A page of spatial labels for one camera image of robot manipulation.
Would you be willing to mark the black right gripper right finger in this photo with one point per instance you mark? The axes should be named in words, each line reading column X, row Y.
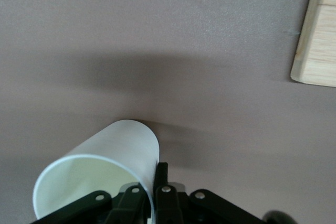
column 166, row 205

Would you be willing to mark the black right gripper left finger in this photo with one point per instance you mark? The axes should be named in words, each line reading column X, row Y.
column 131, row 205

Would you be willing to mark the white paper cup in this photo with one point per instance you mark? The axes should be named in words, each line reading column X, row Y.
column 126, row 142

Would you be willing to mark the wooden cutting board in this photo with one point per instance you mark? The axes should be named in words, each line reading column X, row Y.
column 320, row 37

